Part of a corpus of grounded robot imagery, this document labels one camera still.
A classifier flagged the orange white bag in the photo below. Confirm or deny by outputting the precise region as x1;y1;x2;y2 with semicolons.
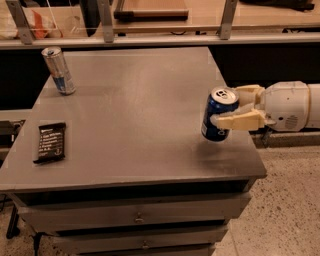
0;6;56;40

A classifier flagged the grey drawer cabinet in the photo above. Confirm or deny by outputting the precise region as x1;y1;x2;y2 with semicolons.
0;47;266;256

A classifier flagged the blue pepsi can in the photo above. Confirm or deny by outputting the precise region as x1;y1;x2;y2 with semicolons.
201;87;239;142

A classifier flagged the wooden tray on shelf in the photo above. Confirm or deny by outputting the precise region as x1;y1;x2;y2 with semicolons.
114;0;189;21

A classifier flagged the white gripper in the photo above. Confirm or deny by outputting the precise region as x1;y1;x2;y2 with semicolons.
210;81;310;131

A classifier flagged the silver red bull can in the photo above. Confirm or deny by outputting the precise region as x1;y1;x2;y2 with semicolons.
41;46;76;95

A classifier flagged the top drawer knob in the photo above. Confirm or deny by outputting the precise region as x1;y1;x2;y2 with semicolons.
134;212;144;224

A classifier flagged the black rxbar chocolate bar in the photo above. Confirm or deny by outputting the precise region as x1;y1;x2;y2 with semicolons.
34;122;66;164

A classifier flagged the metal shelf frame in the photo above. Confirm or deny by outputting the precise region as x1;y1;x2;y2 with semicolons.
0;0;320;50

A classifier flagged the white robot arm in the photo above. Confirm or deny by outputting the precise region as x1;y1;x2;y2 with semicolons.
210;81;320;132

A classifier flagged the drawer knob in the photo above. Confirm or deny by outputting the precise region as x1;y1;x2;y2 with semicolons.
134;212;144;224
141;240;150;250

